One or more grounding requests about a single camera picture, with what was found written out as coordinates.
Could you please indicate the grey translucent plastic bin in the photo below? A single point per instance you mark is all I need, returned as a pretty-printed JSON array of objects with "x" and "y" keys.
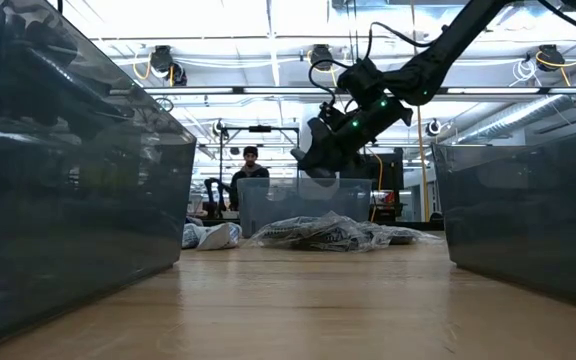
[
  {"x": 68, "y": 225},
  {"x": 278, "y": 205},
  {"x": 528, "y": 225}
]

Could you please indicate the black background robot arm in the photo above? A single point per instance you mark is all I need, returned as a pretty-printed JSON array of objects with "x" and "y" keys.
[{"x": 212, "y": 192}]

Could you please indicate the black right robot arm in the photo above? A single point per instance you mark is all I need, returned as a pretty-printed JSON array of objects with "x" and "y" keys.
[{"x": 443, "y": 65}]

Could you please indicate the person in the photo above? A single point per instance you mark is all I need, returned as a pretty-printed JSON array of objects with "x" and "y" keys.
[{"x": 250, "y": 172}]

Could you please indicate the black background rig frame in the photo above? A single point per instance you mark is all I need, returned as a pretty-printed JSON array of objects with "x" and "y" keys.
[{"x": 260, "y": 128}]

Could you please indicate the black monitor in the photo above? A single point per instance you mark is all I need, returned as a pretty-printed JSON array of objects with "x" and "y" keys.
[{"x": 388, "y": 172}]

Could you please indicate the silver ventilation duct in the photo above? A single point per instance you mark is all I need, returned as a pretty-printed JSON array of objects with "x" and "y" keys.
[{"x": 518, "y": 115}]

